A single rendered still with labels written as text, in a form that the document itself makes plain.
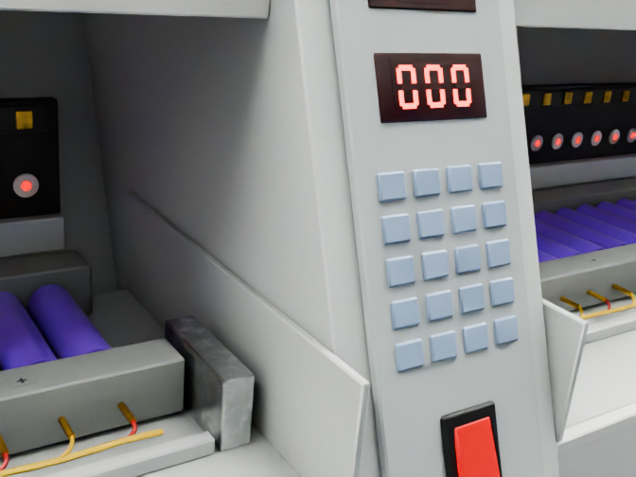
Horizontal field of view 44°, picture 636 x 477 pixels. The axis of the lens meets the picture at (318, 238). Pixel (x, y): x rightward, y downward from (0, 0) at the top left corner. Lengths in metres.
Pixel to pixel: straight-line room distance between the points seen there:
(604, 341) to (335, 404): 0.19
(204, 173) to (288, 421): 0.10
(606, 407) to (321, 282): 0.15
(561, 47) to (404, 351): 0.42
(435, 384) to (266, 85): 0.11
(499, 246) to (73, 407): 0.15
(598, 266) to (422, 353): 0.19
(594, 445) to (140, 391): 0.18
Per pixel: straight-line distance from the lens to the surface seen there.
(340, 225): 0.24
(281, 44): 0.25
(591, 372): 0.38
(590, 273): 0.43
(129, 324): 0.37
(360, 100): 0.25
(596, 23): 0.37
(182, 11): 0.25
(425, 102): 0.26
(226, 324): 0.30
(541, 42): 0.63
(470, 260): 0.27
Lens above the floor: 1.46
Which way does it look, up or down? 3 degrees down
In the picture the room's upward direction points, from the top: 6 degrees counter-clockwise
